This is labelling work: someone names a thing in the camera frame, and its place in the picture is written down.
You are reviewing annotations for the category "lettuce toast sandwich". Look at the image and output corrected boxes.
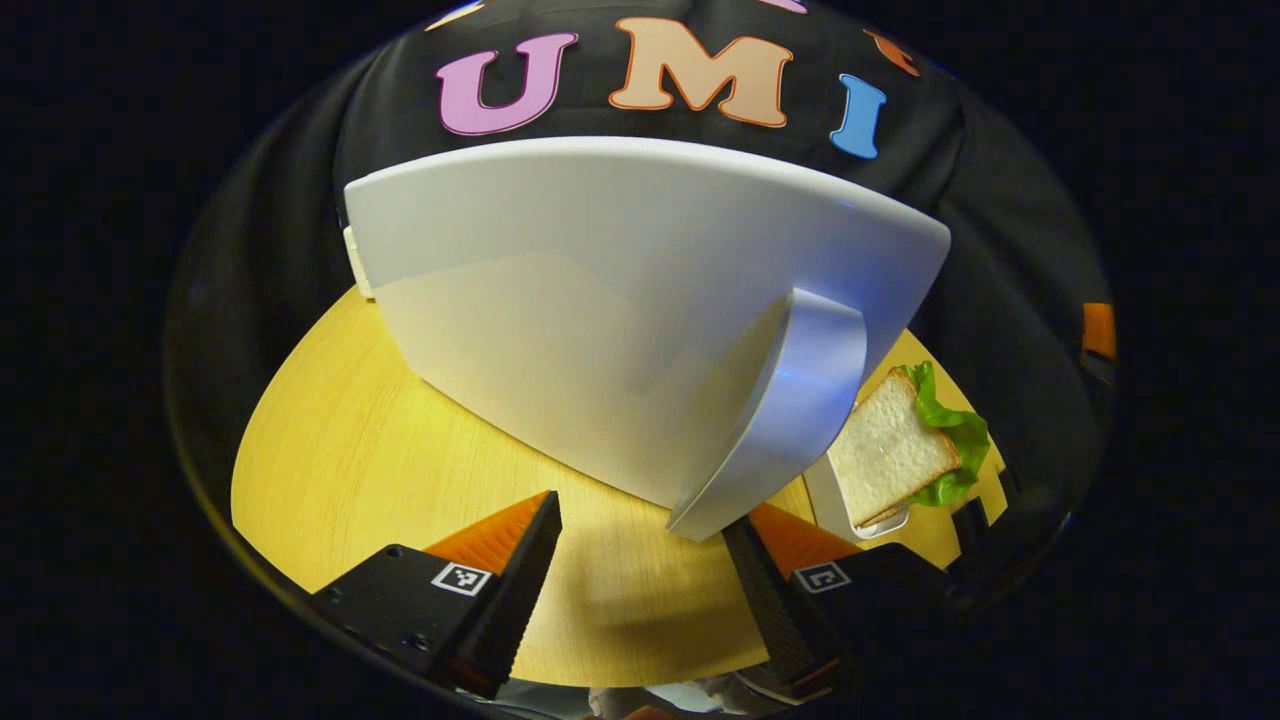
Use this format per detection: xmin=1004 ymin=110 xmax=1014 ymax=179
xmin=828 ymin=361 xmax=991 ymax=529

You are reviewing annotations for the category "black backdrop cloth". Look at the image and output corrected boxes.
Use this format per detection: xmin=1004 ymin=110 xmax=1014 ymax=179
xmin=170 ymin=0 xmax=1116 ymax=601

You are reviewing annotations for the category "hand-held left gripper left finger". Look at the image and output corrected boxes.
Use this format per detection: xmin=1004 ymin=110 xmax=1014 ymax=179
xmin=312 ymin=490 xmax=563 ymax=701

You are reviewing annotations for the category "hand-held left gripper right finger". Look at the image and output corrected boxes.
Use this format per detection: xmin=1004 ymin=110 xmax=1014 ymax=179
xmin=722 ymin=503 xmax=961 ymax=701

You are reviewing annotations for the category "white microwave oven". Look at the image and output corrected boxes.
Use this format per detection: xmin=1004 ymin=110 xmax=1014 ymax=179
xmin=342 ymin=136 xmax=953 ymax=543

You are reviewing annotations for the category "white plastic tray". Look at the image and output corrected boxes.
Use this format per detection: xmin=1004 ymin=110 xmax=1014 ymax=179
xmin=803 ymin=400 xmax=913 ymax=541

